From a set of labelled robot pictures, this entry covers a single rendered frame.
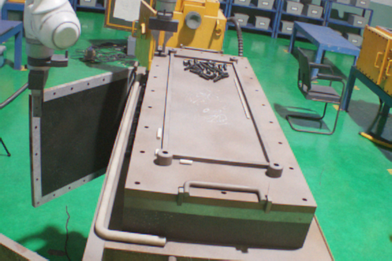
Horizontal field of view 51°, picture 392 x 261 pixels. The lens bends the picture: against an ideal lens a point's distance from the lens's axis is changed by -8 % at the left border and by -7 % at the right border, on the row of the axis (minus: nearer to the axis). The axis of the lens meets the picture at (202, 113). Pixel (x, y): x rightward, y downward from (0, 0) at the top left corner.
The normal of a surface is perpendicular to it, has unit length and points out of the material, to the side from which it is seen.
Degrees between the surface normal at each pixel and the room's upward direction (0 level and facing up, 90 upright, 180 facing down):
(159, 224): 90
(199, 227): 90
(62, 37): 98
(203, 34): 90
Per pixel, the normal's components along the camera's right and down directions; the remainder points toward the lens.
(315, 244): 0.15, -0.91
